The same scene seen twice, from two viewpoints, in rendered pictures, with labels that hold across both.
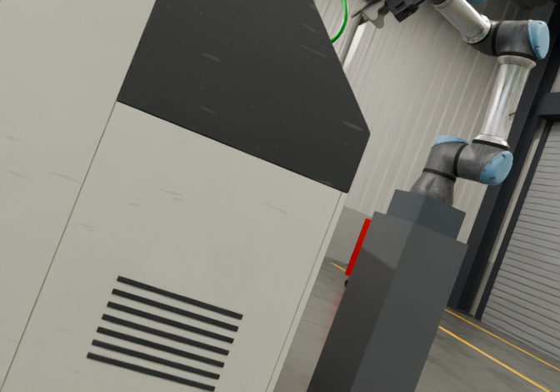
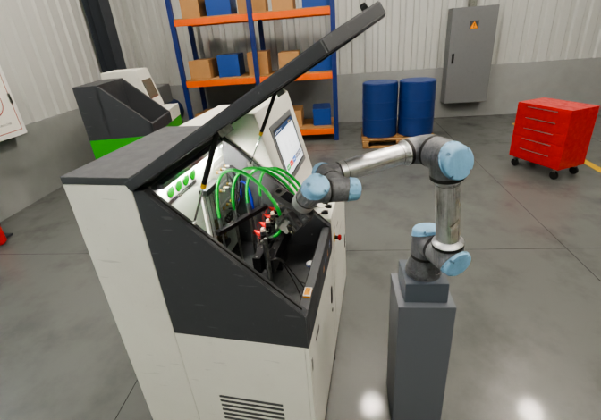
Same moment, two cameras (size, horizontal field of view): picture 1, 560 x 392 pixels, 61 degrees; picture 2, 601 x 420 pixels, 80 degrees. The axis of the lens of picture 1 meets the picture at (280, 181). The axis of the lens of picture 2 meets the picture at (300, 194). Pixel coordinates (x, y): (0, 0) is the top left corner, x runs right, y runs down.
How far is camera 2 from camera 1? 1.38 m
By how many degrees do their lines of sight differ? 37
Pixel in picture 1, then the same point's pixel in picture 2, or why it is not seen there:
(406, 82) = not seen: outside the picture
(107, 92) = (168, 331)
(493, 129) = (441, 238)
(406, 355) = (428, 374)
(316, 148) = (277, 331)
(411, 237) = (401, 315)
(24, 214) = (172, 378)
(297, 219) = (286, 365)
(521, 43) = (437, 172)
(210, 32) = (192, 294)
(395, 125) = not seen: outside the picture
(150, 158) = (202, 351)
